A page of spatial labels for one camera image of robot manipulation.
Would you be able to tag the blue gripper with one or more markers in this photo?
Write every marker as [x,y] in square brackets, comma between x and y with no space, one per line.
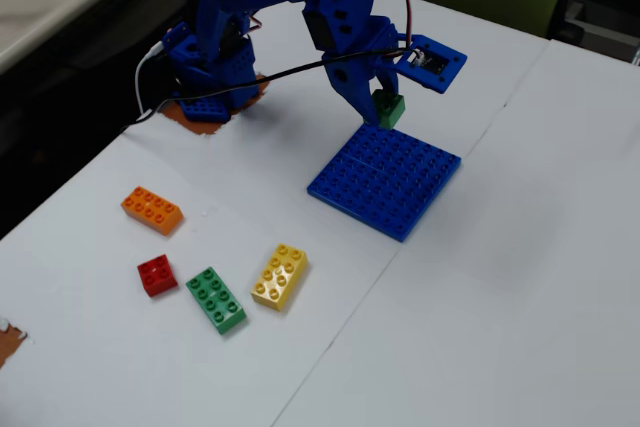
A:
[350,78]

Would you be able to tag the green 2x2 block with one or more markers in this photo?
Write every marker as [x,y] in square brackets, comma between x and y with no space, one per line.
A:
[390,109]

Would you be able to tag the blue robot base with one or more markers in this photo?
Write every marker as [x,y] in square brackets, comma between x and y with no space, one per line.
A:
[230,77]

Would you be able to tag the yellow 2x4 block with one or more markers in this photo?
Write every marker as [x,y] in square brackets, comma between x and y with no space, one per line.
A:
[277,277]

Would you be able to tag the orange 2x4 block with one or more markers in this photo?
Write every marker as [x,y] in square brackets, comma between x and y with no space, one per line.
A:
[150,207]

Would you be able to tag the green 2x4 block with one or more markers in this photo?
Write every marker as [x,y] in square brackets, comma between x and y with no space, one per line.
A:
[215,299]

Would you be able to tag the red 2x2 block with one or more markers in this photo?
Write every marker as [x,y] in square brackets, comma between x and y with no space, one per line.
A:
[157,274]

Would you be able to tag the blue 8x8 stud plate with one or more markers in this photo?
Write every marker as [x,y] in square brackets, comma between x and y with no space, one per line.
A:
[385,187]

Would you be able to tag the dark grey box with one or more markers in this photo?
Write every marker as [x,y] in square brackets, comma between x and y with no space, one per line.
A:
[600,27]

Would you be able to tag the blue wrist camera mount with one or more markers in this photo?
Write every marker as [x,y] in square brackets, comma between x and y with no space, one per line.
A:
[450,59]

